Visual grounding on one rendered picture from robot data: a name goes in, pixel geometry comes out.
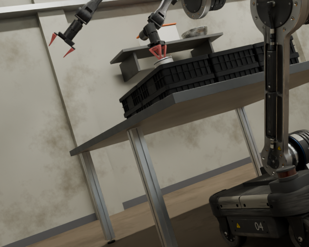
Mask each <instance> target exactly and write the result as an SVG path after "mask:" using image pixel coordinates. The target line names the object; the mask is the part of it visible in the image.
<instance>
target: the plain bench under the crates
mask: <svg viewBox="0 0 309 247"><path fill-rule="evenodd" d="M308 82H309V61H305V62H301V63H297V64H293V65H289V89H292V88H295V87H298V86H300V85H303V84H306V83H308ZM263 99H264V72H260V73H256V74H251V75H246V76H242V77H238V78H234V79H230V80H226V81H222V82H218V83H213V84H210V85H206V86H201V87H197V88H193V89H189V90H185V91H181V92H177V93H173V94H171V95H169V96H167V97H165V98H163V99H162V100H160V101H158V102H156V103H155V104H153V105H151V106H149V107H147V108H146V109H144V110H142V111H140V112H139V113H137V114H135V115H133V116H131V117H130V118H128V119H126V120H124V121H122V122H121V123H119V124H117V125H115V126H114V127H112V128H110V129H108V130H107V131H105V132H103V133H101V134H99V135H98V136H96V137H94V138H92V139H91V140H89V141H87V142H85V143H83V144H82V145H80V146H78V147H76V148H75V149H73V150H71V151H70V155H71V156H75V155H78V154H79V155H80V158H81V161H82V164H83V168H84V171H85V175H86V178H87V181H88V185H89V188H90V191H91V195H92V198H93V201H94V205H95V208H96V211H97V214H98V218H99V221H100V224H101V228H102V231H103V235H104V238H105V240H110V241H109V242H107V244H111V243H114V242H115V240H112V239H113V238H115V234H114V231H113V227H112V224H111V221H110V217H109V214H108V211H107V207H106V204H105V201H104V198H103V194H102V191H101V187H100V184H99V181H98V177H97V174H96V171H95V167H94V164H93V161H92V157H91V154H90V151H92V150H96V149H99V148H103V147H106V146H110V145H113V144H117V143H120V142H124V141H127V140H129V141H130V145H131V148H132V151H133V154H134V158H135V161H136V164H137V167H138V170H139V173H140V177H141V180H142V183H143V186H144V190H145V193H146V196H147V199H148V203H149V206H150V209H151V212H152V216H153V219H154V222H155V225H156V229H157V232H158V235H159V238H160V242H161V245H162V247H178V243H177V240H176V238H175V234H174V231H173V228H172V225H171V221H170V218H169V215H168V212H167V209H166V205H165V202H164V199H163V196H162V192H161V189H160V186H159V183H158V180H157V176H156V174H155V170H154V167H153V163H152V160H151V157H150V154H149V151H148V147H147V144H146V141H145V138H144V136H145V135H148V134H152V133H155V132H159V131H162V130H165V129H169V128H172V127H175V126H179V125H182V124H187V123H190V122H194V121H197V120H201V119H204V118H207V117H211V116H214V115H218V114H221V113H225V112H228V111H232V110H235V112H236V115H237V118H238V121H239V124H240V127H241V130H242V133H243V136H244V139H245V142H246V145H247V148H248V151H249V155H250V158H251V161H252V164H253V166H254V169H255V172H256V175H257V177H258V176H261V175H262V174H261V171H260V167H263V164H262V161H261V157H260V154H259V151H258V148H257V145H256V142H255V139H254V136H253V132H252V129H251V126H250V123H249V120H248V117H247V114H246V111H245V108H244V107H245V106H247V105H250V104H252V103H255V102H257V101H260V100H263Z"/></svg>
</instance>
